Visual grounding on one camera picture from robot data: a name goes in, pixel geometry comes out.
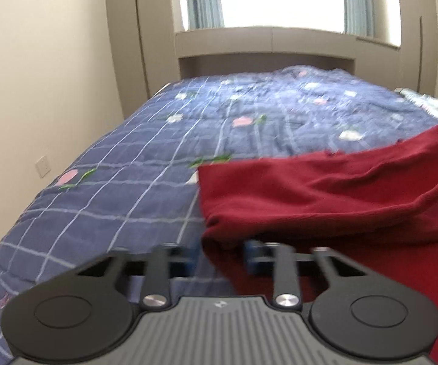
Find red long-sleeve shirt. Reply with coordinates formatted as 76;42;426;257
198;125;438;362

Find light blue folded clothes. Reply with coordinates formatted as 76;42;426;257
395;88;438;119

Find blue plaid floral quilt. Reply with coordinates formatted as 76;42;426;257
0;66;438;364

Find blue right curtain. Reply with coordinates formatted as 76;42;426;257
344;0;375;37

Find white wall socket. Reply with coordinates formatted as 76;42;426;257
35;155;51;178

